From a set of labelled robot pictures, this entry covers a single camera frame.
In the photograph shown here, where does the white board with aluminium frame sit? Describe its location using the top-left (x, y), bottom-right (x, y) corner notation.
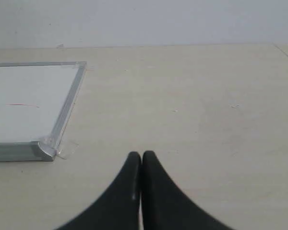
top-left (0, 61), bottom-right (87, 162)

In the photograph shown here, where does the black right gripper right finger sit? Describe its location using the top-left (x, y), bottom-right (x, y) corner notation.
top-left (142, 150), bottom-right (231, 230)

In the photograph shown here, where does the clear tape near right corner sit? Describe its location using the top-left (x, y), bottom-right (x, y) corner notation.
top-left (57, 140), bottom-right (79, 160)

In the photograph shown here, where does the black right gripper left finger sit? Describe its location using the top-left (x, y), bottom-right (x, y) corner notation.
top-left (58, 151), bottom-right (141, 230)

